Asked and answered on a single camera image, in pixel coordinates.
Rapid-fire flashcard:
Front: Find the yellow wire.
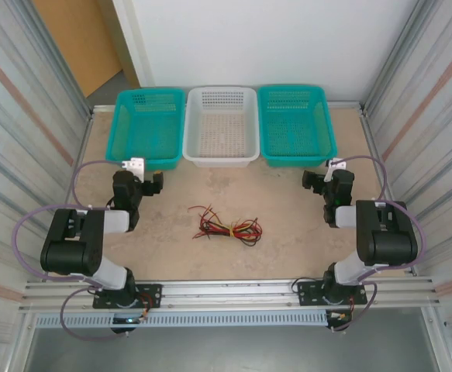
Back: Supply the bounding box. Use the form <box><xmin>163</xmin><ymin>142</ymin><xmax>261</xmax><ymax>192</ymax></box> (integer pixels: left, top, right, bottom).
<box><xmin>198</xmin><ymin>205</ymin><xmax>260</xmax><ymax>237</ymax></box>
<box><xmin>204</xmin><ymin>219</ymin><xmax>260</xmax><ymax>238</ymax></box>

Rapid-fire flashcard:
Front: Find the teal plastic basket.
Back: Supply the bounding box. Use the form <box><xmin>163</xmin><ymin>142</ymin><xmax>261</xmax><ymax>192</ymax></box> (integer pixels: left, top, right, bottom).
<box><xmin>256</xmin><ymin>84</ymin><xmax>338</xmax><ymax>168</ymax></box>
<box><xmin>105</xmin><ymin>88</ymin><xmax>187</xmax><ymax>171</ymax></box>

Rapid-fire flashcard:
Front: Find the white plastic basket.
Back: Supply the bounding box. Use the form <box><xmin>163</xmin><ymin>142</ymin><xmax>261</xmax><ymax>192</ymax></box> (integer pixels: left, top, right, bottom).
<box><xmin>181</xmin><ymin>86</ymin><xmax>261</xmax><ymax>168</ymax></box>

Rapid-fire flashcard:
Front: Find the red power lead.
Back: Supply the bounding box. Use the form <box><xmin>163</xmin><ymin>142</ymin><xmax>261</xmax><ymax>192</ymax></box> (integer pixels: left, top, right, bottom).
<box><xmin>328</xmin><ymin>294</ymin><xmax>357</xmax><ymax>322</ymax></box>
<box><xmin>139</xmin><ymin>293</ymin><xmax>161</xmax><ymax>323</ymax></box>

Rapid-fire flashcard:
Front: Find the wooden door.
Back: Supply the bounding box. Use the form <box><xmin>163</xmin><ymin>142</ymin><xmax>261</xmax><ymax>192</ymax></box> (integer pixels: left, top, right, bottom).
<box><xmin>31</xmin><ymin>0</ymin><xmax>124</xmax><ymax>98</ymax></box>

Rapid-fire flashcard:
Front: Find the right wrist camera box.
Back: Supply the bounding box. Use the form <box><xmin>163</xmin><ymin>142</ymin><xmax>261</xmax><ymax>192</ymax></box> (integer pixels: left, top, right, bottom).
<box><xmin>325</xmin><ymin>157</ymin><xmax>347</xmax><ymax>182</ymax></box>

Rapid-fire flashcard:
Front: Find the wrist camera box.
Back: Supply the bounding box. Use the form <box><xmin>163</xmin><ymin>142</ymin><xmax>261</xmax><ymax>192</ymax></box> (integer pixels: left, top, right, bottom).
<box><xmin>325</xmin><ymin>157</ymin><xmax>347</xmax><ymax>182</ymax></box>
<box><xmin>121</xmin><ymin>157</ymin><xmax>146</xmax><ymax>183</ymax></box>

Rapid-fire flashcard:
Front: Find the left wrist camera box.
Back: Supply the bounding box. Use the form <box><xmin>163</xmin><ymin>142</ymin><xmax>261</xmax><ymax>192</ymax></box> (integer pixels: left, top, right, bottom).
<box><xmin>121</xmin><ymin>157</ymin><xmax>146</xmax><ymax>183</ymax></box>

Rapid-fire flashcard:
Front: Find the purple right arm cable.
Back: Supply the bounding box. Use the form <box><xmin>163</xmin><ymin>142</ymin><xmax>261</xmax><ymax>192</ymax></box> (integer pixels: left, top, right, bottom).
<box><xmin>328</xmin><ymin>154</ymin><xmax>428</xmax><ymax>333</ymax></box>

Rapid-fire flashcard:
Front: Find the aluminium frame bar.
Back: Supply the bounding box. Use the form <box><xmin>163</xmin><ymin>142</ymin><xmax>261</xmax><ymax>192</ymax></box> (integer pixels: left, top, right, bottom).
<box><xmin>89</xmin><ymin>101</ymin><xmax>366</xmax><ymax>114</ymax></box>

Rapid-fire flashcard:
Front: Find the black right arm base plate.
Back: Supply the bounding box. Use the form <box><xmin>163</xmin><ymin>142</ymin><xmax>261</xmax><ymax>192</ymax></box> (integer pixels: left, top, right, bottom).
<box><xmin>297</xmin><ymin>279</ymin><xmax>368</xmax><ymax>307</ymax></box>

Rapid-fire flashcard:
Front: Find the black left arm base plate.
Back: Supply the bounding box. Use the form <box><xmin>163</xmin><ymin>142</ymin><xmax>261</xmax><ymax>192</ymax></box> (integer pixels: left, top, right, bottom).
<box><xmin>92</xmin><ymin>283</ymin><xmax>164</xmax><ymax>310</ymax></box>

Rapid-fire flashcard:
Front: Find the aluminium mounting rail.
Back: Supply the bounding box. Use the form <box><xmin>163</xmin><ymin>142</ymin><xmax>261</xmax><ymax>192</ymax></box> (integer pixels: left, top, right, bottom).
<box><xmin>19</xmin><ymin>275</ymin><xmax>442</xmax><ymax>313</ymax></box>

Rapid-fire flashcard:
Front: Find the white door frame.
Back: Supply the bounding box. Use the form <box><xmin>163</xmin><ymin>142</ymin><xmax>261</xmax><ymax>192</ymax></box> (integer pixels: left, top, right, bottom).
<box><xmin>111</xmin><ymin>0</ymin><xmax>153</xmax><ymax>88</ymax></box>

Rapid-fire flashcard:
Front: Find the grey slotted cable duct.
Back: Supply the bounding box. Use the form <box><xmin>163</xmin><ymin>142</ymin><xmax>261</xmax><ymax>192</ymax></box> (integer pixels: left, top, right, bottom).
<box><xmin>35</xmin><ymin>312</ymin><xmax>330</xmax><ymax>329</ymax></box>

